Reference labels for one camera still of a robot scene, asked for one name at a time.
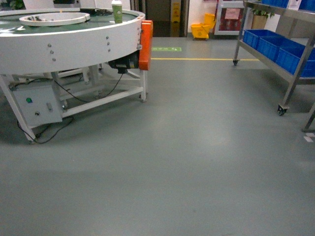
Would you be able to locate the blue bin on cart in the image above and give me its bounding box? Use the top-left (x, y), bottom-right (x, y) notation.
top-left (243, 29), bottom-right (285, 50)
top-left (257, 37), bottom-right (304, 62)
top-left (276, 48), bottom-right (315, 77)

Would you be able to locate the green paper cup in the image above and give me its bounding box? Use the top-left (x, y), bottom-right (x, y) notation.
top-left (111, 0), bottom-right (123, 24)

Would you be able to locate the blue bin on cart middle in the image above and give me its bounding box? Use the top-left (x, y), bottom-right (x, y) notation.
top-left (257, 37), bottom-right (304, 62)

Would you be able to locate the steel wheeled cart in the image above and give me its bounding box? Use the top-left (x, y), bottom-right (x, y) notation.
top-left (233, 0), bottom-right (315, 116)

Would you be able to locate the grey control box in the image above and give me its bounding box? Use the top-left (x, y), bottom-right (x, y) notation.
top-left (12, 81), bottom-right (63, 126)

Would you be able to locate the white round conveyor table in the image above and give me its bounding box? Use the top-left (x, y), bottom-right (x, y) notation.
top-left (0, 8), bottom-right (147, 143)

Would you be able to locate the potted green plant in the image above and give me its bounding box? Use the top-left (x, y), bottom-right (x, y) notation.
top-left (251, 8), bottom-right (275, 30)

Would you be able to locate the black power cable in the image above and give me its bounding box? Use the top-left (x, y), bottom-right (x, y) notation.
top-left (16, 72), bottom-right (124, 145)

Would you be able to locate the blue bin on cart right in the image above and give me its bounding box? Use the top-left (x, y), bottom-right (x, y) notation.
top-left (276, 48), bottom-right (315, 77)

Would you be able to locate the orange motor cover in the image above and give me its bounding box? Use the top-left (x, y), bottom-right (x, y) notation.
top-left (139, 20), bottom-right (154, 71)

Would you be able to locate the yellow mop bucket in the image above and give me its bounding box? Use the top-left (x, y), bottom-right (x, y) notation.
top-left (190, 13), bottom-right (216, 40)

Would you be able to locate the blue bin on cart left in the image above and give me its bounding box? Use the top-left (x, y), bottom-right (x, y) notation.
top-left (243, 29), bottom-right (285, 50)

